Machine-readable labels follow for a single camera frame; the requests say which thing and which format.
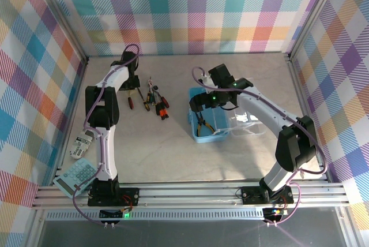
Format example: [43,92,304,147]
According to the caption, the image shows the white printed bottle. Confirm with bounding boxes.
[69,130,95,160]

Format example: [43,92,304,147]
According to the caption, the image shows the blue plastic tool box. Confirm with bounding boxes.
[188,87,268,144]

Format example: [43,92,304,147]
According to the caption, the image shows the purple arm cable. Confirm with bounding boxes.
[71,44,141,226]
[191,66,328,226]

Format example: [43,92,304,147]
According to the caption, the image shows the aluminium frame post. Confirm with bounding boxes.
[24,209,48,247]
[287,0,345,63]
[336,206,363,247]
[30,0,89,65]

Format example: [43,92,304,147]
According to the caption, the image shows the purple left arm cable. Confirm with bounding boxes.
[71,44,141,226]

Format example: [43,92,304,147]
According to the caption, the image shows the wide aluminium base rail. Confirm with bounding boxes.
[31,181,351,211]

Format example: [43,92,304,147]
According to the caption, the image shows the grey slotted cable duct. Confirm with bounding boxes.
[44,211,268,222]

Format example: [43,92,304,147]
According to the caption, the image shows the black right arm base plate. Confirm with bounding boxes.
[241,185,295,205]

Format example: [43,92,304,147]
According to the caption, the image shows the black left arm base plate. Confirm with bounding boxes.
[87,188,141,208]

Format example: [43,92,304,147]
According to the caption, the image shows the yellow black handled screwdriver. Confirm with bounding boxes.
[137,87,151,112]
[146,76,153,103]

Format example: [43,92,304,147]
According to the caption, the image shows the light blue calculator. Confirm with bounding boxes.
[52,157,97,199]

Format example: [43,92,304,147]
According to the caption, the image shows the needle-nose pliers yellow handles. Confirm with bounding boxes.
[193,111,216,137]

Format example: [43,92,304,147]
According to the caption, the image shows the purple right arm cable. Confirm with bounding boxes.
[191,66,328,226]

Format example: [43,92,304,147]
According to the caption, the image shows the aluminium table edge rail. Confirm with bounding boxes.
[287,53,332,184]
[53,58,90,173]

